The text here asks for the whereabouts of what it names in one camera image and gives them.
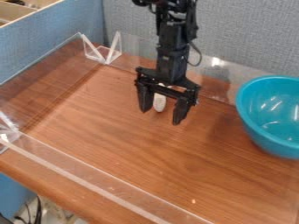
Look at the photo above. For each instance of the clear acrylic corner bracket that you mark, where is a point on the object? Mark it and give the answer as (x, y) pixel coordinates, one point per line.
(100, 53)

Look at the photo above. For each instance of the wooden shelf unit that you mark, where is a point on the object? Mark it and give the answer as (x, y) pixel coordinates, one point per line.
(13, 10)

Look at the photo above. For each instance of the clear acrylic back barrier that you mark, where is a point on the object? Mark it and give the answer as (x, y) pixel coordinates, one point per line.
(218, 76)

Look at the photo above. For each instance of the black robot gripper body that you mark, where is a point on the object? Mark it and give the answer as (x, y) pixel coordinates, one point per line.
(167, 79)

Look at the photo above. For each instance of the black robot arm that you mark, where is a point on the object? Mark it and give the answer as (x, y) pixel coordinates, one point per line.
(176, 29)

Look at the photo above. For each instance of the clear acrylic barrier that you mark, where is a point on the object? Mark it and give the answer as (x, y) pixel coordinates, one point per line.
(218, 76)
(136, 200)

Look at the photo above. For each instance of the white plush mushroom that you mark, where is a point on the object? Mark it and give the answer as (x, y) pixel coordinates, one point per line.
(159, 102)

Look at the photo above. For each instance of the clear acrylic front barrier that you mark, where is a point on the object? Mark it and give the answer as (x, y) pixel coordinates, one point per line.
(136, 200)

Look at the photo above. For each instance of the blue plastic bowl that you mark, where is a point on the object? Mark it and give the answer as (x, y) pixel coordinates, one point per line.
(267, 104)

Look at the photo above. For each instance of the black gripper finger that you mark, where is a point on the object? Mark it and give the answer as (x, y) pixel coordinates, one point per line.
(180, 110)
(145, 96)

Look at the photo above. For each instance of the clear acrylic left bracket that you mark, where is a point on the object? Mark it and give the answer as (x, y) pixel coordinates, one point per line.
(8, 131)

